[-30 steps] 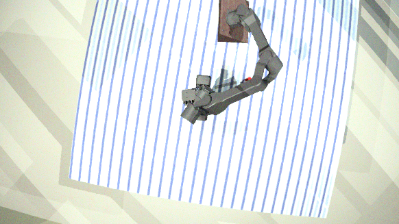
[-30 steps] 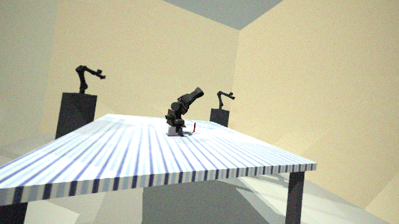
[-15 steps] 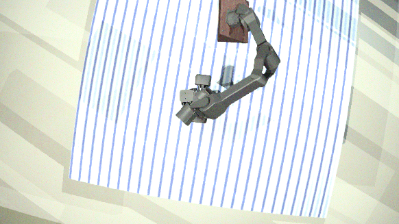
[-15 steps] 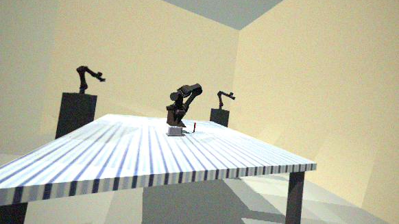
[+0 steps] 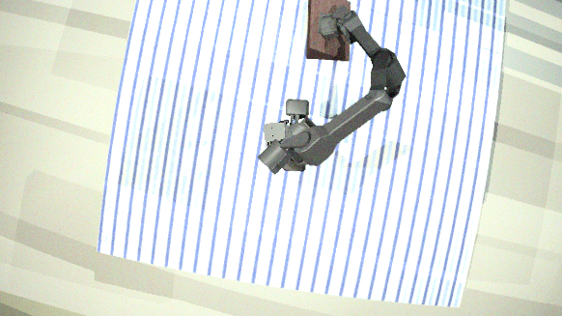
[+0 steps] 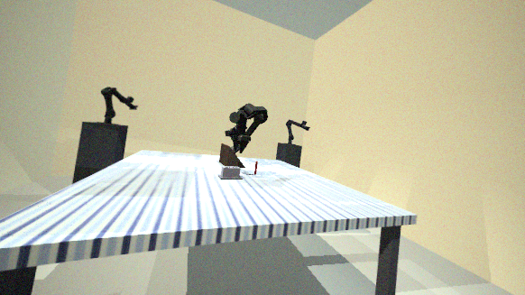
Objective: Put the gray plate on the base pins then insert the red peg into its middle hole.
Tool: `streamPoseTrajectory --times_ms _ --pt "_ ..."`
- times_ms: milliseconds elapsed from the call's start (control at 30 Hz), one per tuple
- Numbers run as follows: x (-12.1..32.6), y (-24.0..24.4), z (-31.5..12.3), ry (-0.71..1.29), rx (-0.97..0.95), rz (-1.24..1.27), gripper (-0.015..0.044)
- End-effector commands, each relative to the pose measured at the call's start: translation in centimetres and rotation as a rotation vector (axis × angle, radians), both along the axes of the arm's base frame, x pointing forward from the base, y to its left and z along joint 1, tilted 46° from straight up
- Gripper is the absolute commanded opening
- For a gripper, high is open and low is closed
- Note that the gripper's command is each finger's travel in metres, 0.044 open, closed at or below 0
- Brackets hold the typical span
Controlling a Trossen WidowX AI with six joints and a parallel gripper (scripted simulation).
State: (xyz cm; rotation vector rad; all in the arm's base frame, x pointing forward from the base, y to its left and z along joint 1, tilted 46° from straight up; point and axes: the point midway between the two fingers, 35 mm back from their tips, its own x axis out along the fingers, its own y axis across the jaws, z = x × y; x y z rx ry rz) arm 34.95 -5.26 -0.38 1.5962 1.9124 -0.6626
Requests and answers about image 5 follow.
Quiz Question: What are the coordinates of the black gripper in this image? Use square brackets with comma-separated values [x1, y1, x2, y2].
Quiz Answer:
[282, 99, 310, 172]

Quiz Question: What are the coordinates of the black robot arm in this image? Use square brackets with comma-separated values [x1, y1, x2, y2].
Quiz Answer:
[257, 5, 406, 175]

